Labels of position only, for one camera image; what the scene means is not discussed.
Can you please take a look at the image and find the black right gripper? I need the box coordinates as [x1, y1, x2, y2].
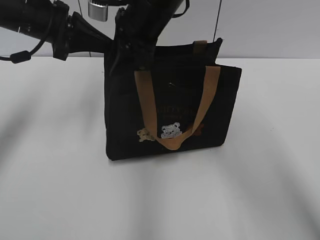
[111, 7, 157, 72]

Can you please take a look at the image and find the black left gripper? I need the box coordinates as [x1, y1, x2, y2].
[65, 11, 113, 54]

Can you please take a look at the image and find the black canvas tote bag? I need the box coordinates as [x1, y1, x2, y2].
[104, 38, 242, 161]

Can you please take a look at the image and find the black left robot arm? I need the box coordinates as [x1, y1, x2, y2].
[0, 0, 113, 64]

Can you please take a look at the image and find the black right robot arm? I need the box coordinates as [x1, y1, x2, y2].
[109, 0, 182, 73]

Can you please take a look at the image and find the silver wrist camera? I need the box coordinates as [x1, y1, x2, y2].
[87, 0, 108, 22]

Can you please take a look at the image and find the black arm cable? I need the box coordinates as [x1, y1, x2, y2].
[0, 7, 53, 65]

